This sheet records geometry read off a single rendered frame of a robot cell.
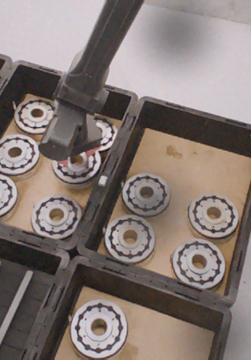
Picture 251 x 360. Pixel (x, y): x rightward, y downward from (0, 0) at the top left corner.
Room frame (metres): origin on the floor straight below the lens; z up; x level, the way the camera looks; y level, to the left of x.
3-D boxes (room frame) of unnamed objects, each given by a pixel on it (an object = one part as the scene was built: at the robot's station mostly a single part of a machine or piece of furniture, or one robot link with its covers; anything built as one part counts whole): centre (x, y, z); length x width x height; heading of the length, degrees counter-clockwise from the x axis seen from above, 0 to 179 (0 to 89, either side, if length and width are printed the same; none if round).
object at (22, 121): (0.79, 0.22, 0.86); 0.10 x 0.10 x 0.01
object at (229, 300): (0.58, -0.10, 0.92); 0.40 x 0.30 x 0.02; 164
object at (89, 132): (0.65, 0.12, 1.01); 0.10 x 0.07 x 0.07; 119
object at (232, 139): (0.58, -0.10, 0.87); 0.40 x 0.30 x 0.11; 164
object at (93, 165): (0.65, 0.12, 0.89); 0.10 x 0.10 x 0.01
